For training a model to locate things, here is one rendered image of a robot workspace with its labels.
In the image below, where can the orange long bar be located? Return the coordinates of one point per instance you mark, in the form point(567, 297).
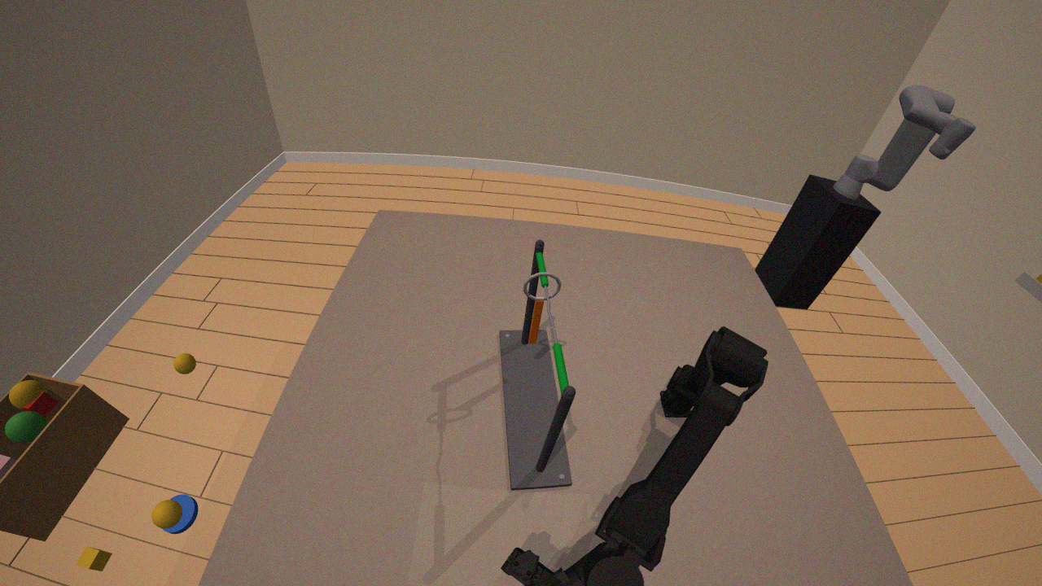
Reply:
point(539, 302)

